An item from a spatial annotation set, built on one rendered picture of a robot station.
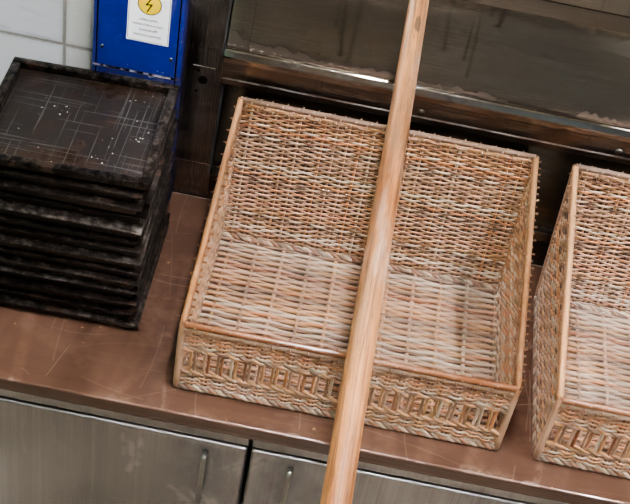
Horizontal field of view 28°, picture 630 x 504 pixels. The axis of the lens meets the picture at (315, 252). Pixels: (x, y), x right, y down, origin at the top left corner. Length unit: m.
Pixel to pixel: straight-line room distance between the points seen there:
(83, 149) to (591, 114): 0.87
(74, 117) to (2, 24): 0.32
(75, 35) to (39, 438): 0.71
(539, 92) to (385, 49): 0.28
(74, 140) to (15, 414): 0.47
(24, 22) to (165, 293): 0.55
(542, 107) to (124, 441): 0.92
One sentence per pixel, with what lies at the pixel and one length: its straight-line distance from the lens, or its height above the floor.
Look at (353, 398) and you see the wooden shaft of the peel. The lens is 1.28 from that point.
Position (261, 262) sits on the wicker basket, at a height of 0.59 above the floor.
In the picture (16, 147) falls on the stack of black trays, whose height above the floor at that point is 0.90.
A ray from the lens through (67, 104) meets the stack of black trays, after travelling 2.13.
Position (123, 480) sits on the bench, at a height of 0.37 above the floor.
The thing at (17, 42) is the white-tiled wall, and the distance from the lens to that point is 2.36.
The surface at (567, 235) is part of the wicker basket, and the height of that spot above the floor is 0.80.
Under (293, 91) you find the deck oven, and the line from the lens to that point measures 2.28.
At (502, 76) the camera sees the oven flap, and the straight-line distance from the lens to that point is 2.22.
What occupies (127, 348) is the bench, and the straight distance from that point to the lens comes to 2.15.
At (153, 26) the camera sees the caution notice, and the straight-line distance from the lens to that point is 2.22.
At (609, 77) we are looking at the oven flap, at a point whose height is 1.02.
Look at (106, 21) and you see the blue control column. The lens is 2.25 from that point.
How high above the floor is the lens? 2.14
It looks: 41 degrees down
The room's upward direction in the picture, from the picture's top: 11 degrees clockwise
